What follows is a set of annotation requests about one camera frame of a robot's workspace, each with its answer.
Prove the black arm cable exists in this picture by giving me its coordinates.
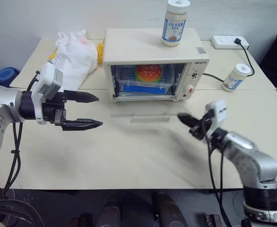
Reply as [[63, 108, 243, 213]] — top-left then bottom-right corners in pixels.
[[206, 136, 233, 227], [3, 70, 40, 190]]

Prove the cream toaster oven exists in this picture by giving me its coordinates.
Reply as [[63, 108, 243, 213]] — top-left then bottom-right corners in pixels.
[[104, 28, 211, 103]]

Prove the blue plastic bowl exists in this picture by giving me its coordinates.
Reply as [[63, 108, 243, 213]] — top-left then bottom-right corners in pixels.
[[0, 66, 21, 83]]

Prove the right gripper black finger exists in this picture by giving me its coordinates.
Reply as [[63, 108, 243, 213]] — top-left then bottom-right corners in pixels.
[[177, 113, 201, 125], [181, 119, 196, 130]]

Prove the black cable bundle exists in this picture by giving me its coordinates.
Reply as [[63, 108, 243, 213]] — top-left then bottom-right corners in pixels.
[[0, 200, 46, 227]]

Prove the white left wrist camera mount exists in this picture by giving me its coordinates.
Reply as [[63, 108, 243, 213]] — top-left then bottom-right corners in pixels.
[[31, 61, 65, 125]]

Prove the black oven power cord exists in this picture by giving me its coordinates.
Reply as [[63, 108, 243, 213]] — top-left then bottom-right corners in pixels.
[[203, 37, 255, 82]]

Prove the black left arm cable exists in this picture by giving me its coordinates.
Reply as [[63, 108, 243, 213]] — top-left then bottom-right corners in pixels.
[[3, 70, 40, 190]]

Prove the glass toaster oven door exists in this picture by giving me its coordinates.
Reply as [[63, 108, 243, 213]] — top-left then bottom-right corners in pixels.
[[109, 103, 191, 126]]

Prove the white plastic bag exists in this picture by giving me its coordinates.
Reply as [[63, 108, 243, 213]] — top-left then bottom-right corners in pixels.
[[54, 29, 99, 91]]

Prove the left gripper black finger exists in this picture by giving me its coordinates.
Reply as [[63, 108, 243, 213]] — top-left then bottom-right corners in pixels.
[[62, 118, 104, 131], [64, 90, 100, 104]]

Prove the toy hamburger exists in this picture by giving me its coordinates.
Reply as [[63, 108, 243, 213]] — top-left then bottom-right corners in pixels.
[[135, 64, 163, 83]]

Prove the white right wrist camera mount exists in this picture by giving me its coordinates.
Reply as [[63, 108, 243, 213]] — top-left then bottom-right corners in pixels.
[[204, 99, 227, 142]]

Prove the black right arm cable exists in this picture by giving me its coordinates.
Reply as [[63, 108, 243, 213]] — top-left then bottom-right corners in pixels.
[[206, 136, 233, 227]]

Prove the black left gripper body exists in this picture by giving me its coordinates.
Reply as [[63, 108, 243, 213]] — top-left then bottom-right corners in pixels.
[[42, 91, 67, 131]]

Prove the small white salad dressing jar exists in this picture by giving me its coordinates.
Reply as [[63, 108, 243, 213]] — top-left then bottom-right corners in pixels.
[[221, 63, 252, 92]]

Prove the large white salad dressing jar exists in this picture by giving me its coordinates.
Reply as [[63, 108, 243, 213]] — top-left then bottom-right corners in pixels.
[[161, 0, 191, 48]]

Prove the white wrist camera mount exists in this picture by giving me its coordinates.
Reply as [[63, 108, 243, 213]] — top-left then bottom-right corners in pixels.
[[31, 61, 65, 125], [204, 99, 227, 142]]

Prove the white power strip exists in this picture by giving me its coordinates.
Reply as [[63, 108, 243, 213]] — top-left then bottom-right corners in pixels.
[[211, 35, 250, 50]]

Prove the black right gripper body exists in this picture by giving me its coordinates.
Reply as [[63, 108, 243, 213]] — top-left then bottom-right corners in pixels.
[[189, 110, 215, 143]]

